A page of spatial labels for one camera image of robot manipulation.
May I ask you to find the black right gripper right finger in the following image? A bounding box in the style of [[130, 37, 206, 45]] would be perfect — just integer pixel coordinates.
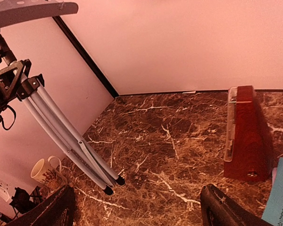
[[200, 184, 278, 226]]

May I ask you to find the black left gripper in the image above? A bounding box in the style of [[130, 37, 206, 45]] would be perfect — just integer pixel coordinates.
[[10, 187, 42, 214]]

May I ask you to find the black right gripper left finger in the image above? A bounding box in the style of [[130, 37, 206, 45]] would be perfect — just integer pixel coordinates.
[[7, 185, 75, 226]]

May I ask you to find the blue sheet music page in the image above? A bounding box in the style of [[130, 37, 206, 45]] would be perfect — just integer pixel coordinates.
[[262, 157, 283, 226]]

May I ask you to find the grey perforated music stand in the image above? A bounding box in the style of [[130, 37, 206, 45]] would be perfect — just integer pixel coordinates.
[[0, 0, 125, 195]]

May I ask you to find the cream ceramic mug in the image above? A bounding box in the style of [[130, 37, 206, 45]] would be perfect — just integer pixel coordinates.
[[30, 155, 68, 191]]

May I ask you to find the red-brown wooden metronome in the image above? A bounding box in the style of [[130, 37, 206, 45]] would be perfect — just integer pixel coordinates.
[[224, 86, 274, 182]]

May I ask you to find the lavender sheet music page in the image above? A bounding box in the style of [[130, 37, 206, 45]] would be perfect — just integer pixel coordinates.
[[272, 168, 277, 184]]

